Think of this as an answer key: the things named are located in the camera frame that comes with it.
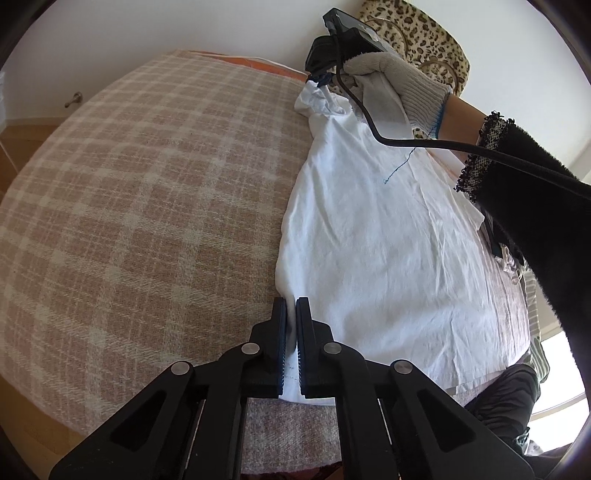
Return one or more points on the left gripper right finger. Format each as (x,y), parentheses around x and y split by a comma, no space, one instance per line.
(394,421)

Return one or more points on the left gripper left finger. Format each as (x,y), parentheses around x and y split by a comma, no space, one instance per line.
(188,422)

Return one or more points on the white t-shirt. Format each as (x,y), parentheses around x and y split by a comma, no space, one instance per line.
(389,254)

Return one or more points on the right hand knit glove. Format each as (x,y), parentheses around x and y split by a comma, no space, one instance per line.
(423,98)

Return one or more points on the leopard print cushion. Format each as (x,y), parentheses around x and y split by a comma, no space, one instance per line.
(421,42)

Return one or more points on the orange floral bed sheet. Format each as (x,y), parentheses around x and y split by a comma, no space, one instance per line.
(258,63)

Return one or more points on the person's dark trousers leg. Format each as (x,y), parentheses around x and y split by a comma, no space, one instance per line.
(505,407)

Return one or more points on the pink plaid blanket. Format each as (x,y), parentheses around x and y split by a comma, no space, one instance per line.
(146,230)

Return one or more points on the metal door stopper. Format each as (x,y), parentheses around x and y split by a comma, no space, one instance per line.
(76,100)

